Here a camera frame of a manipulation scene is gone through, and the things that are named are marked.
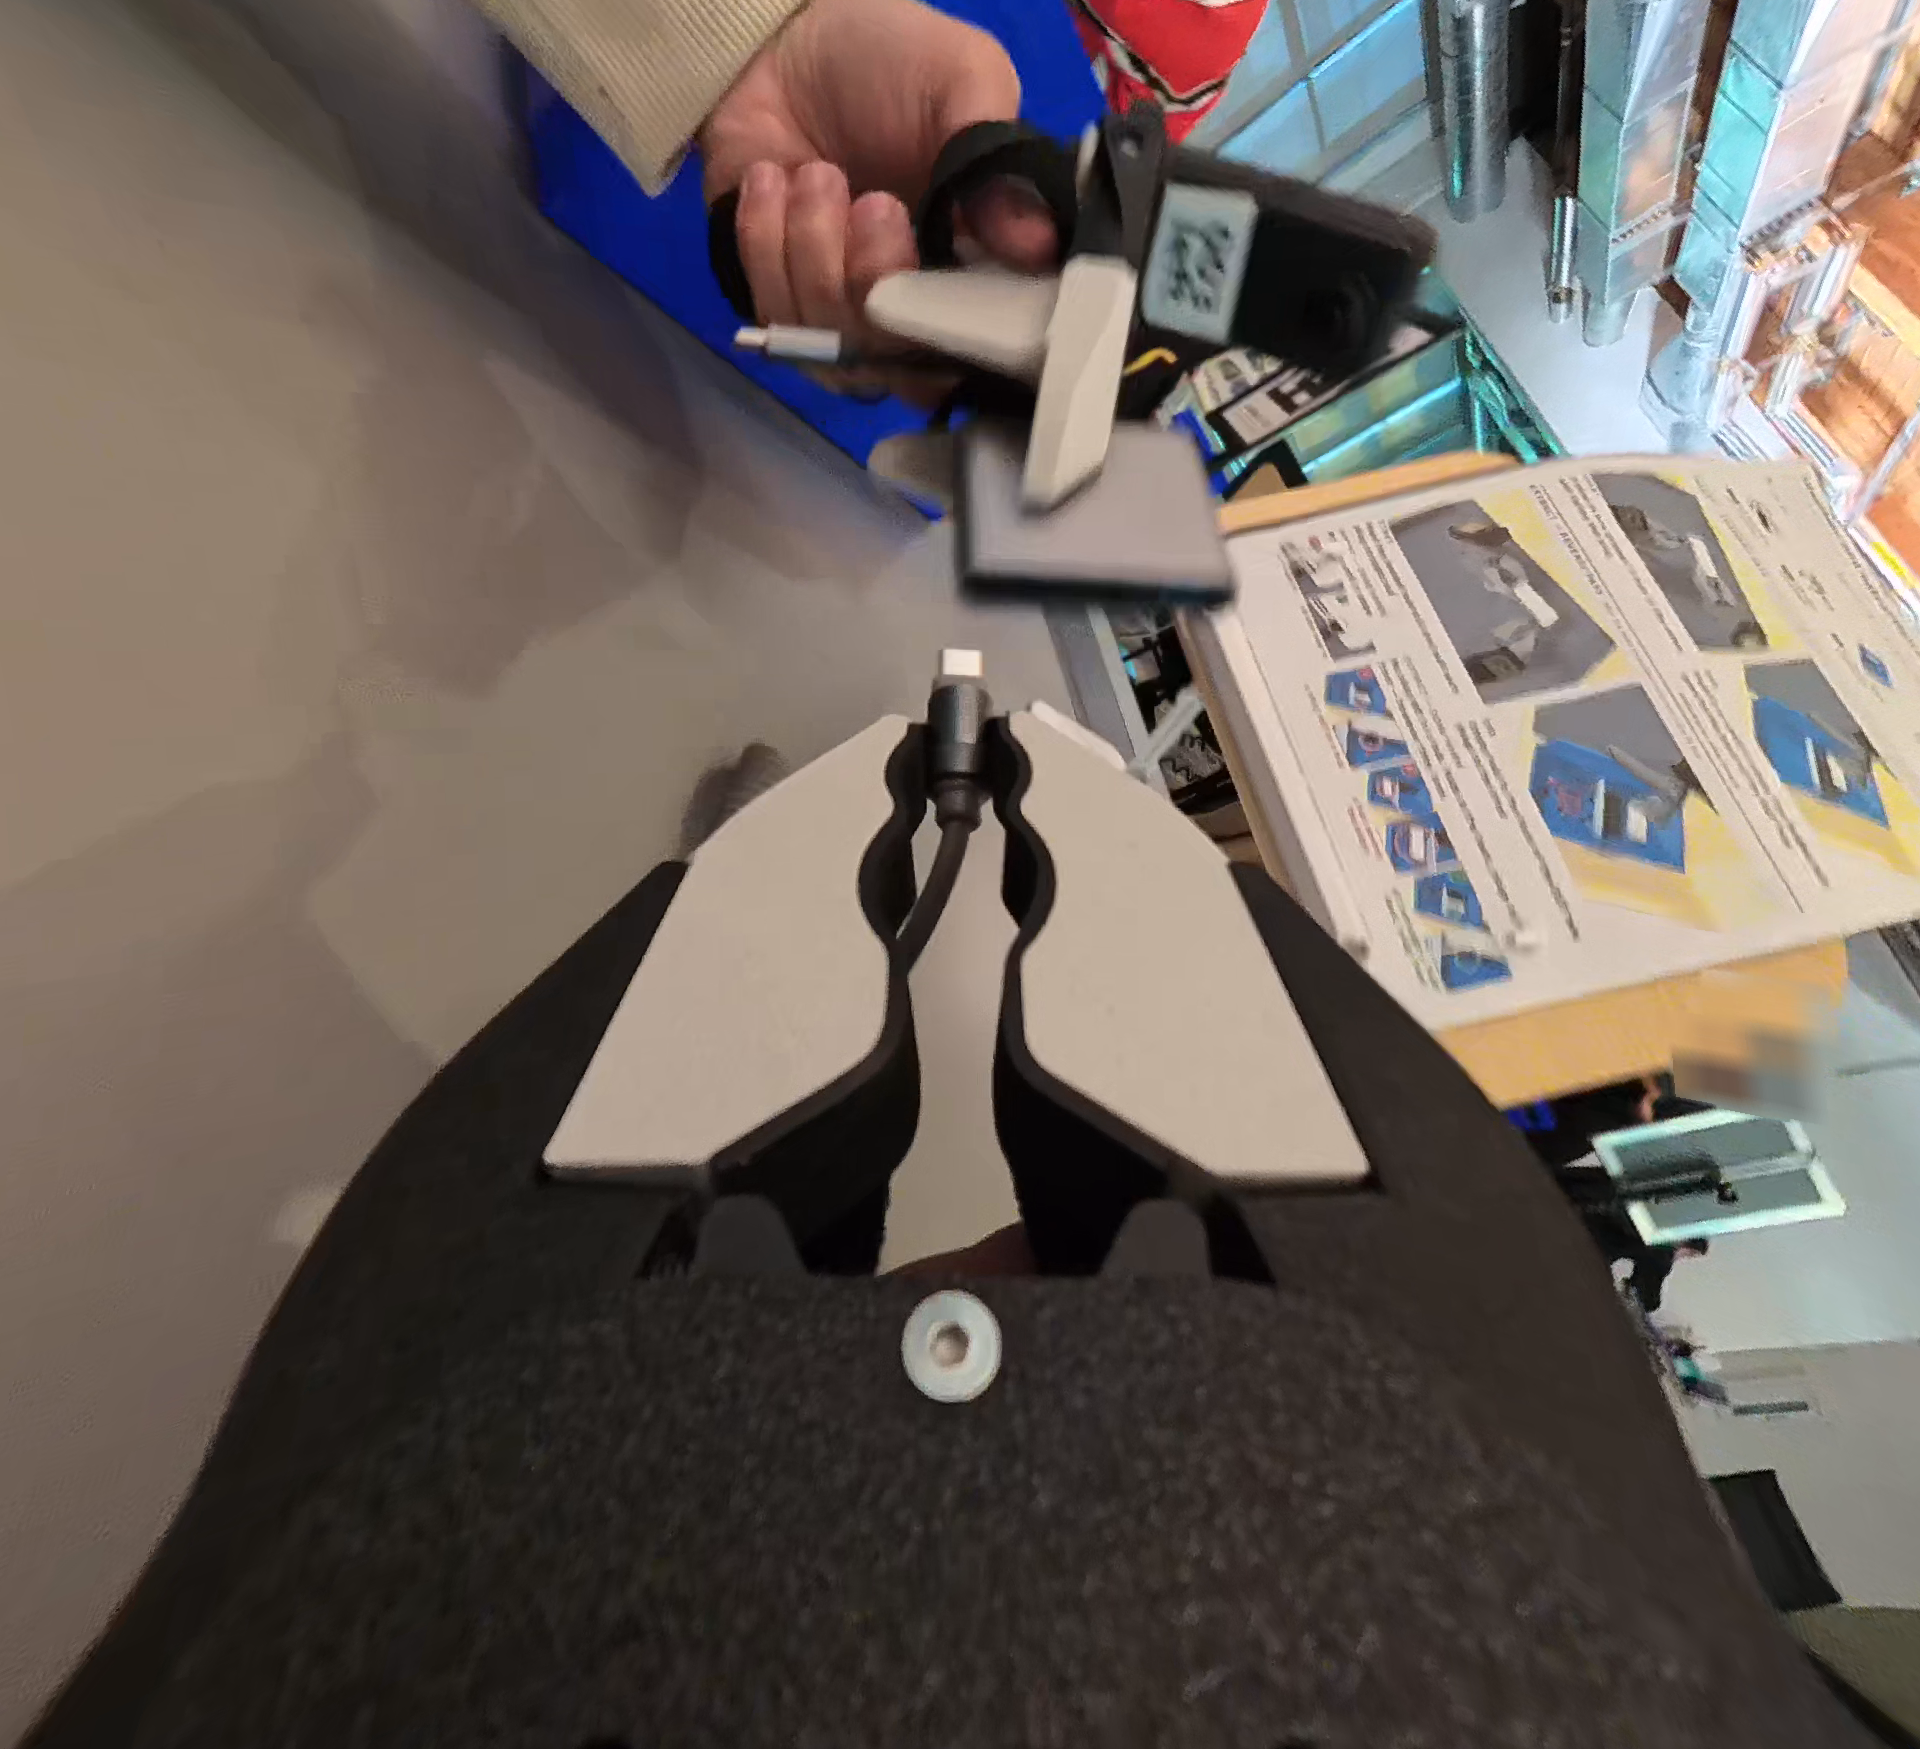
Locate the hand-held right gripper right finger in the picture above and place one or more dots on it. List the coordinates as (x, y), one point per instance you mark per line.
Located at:
(1170, 1015)

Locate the blue plastic bin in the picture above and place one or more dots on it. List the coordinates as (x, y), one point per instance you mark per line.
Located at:
(629, 219)

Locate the printed instruction sheet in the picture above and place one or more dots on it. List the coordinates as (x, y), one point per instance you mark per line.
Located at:
(1650, 760)

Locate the grey USB hub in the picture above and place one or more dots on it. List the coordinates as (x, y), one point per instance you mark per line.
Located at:
(1139, 521)

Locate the person's left hand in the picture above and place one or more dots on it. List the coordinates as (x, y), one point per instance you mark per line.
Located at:
(842, 113)

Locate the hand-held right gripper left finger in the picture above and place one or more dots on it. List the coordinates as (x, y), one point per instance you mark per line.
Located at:
(748, 1015)

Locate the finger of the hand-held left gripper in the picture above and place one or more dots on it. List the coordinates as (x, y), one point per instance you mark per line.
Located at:
(922, 472)
(1082, 382)

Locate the instruction sheet on wooden stand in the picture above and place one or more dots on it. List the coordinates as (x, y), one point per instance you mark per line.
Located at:
(1621, 1029)

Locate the silver ventilation duct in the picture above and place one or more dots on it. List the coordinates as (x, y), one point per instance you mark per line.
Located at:
(1631, 55)

